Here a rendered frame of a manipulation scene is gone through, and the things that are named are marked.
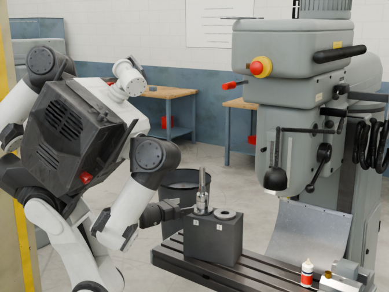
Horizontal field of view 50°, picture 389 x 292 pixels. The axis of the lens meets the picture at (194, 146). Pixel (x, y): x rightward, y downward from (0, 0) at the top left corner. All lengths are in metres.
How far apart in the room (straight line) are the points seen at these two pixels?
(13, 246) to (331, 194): 1.94
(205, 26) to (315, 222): 5.04
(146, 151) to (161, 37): 6.04
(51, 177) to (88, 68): 7.24
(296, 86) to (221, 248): 0.74
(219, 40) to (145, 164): 5.42
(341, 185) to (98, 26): 6.80
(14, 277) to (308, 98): 2.25
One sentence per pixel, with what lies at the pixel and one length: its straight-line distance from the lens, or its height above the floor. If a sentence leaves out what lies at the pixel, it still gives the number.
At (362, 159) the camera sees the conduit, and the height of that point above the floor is 1.41.
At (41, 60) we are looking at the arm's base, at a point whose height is 1.78.
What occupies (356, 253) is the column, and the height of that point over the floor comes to 0.92.
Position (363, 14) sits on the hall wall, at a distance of 5.68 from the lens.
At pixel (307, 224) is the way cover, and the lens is 1.92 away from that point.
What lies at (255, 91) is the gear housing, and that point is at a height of 1.67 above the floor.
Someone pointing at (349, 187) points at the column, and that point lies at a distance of 1.84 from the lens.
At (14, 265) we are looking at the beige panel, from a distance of 2.95.
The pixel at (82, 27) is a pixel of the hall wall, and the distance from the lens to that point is 8.49.
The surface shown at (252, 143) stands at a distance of 5.99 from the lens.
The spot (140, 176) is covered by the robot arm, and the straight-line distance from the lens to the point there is 1.19.
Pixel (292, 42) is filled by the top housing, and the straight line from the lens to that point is 1.19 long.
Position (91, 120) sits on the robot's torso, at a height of 1.64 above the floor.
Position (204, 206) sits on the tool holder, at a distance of 1.70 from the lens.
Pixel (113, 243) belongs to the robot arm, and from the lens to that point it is 1.30.
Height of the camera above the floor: 1.88
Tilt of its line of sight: 16 degrees down
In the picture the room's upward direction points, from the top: straight up
